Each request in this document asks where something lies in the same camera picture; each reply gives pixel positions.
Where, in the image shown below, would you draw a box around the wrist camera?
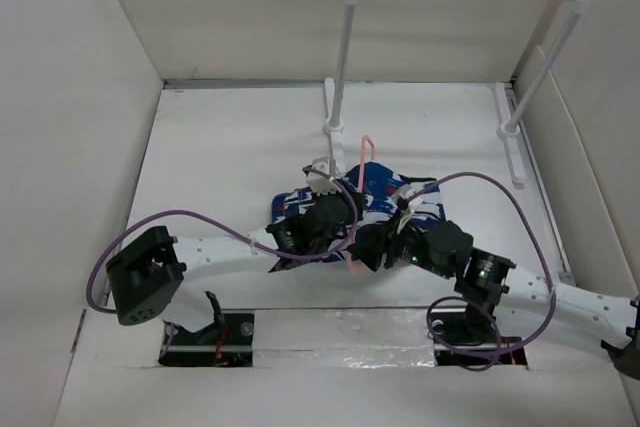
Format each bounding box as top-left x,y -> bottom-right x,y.
391,185 -> 423,233
303,156 -> 341,197

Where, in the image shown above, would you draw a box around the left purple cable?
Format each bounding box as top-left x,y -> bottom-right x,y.
86,177 -> 360,348

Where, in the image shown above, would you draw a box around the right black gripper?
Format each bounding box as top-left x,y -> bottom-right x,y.
346,209 -> 453,280

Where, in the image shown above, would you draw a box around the white metal clothes rack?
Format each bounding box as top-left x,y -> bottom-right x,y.
323,0 -> 593,186

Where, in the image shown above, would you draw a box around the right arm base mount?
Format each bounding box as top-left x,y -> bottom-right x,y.
428,297 -> 527,372

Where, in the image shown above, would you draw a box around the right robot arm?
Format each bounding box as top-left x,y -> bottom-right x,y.
348,220 -> 639,379

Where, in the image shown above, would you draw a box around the blue patterned trousers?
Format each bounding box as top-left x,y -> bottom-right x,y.
266,161 -> 446,272

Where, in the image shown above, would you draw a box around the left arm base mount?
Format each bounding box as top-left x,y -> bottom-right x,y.
158,291 -> 256,368

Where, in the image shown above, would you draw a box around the pink clothes hanger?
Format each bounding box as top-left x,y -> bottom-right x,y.
346,135 -> 376,274

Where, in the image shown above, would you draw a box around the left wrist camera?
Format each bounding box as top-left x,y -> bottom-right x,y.
303,156 -> 341,197

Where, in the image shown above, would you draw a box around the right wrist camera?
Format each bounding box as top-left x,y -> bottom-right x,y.
391,185 -> 423,233

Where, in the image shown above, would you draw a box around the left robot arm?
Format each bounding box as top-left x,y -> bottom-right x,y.
106,193 -> 364,344

